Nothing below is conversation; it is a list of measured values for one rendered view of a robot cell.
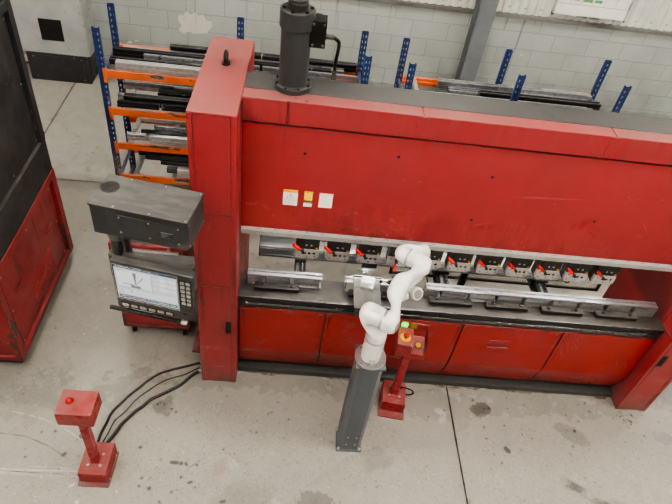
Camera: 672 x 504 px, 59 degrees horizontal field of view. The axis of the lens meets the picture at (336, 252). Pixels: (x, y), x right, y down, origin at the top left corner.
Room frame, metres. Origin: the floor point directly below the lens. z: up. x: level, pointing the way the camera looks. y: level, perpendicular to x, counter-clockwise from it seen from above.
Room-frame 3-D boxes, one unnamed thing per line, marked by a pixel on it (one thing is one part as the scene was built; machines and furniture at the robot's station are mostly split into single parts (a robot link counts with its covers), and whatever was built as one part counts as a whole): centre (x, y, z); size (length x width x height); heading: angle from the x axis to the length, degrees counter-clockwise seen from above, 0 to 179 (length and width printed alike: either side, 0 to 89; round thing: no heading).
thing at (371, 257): (2.83, -0.21, 1.26); 0.15 x 0.09 x 0.17; 96
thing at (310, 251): (2.78, 0.19, 1.26); 0.15 x 0.09 x 0.17; 96
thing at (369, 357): (2.17, -0.31, 1.09); 0.19 x 0.19 x 0.18
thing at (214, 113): (2.90, 0.76, 1.15); 0.85 x 0.25 x 2.30; 6
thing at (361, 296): (2.68, -0.25, 1.00); 0.26 x 0.18 x 0.01; 6
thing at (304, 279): (2.77, 0.31, 0.92); 0.50 x 0.06 x 0.10; 96
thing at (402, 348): (2.56, -0.60, 0.75); 0.20 x 0.16 x 0.18; 89
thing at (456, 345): (2.86, -0.88, 0.42); 3.00 x 0.21 x 0.83; 96
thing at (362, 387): (2.17, -0.31, 0.50); 0.18 x 0.18 x 1.00; 8
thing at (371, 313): (2.19, -0.28, 1.30); 0.19 x 0.12 x 0.24; 65
